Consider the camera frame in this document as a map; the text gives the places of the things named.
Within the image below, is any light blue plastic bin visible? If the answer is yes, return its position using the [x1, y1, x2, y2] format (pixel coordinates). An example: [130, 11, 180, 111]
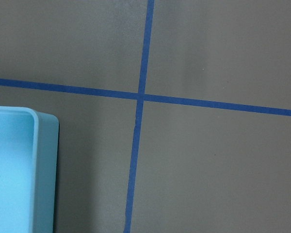
[0, 106, 59, 233]

